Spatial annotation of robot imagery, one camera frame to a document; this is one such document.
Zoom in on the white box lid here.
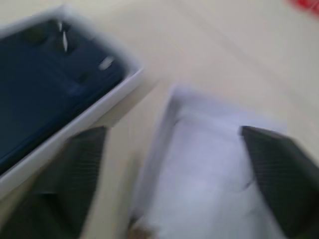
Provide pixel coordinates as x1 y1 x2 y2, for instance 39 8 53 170
128 84 290 239

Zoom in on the dark blue smartphone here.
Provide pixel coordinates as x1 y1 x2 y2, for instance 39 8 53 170
0 18 127 175

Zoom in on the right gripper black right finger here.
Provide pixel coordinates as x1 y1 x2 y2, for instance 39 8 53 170
240 125 319 239

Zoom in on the red object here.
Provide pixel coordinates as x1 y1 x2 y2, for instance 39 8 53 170
290 0 319 15

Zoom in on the white moulded packaging tray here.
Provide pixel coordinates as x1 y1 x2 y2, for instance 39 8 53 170
0 4 145 200

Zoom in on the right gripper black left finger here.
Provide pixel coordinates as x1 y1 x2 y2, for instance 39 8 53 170
0 126 108 239

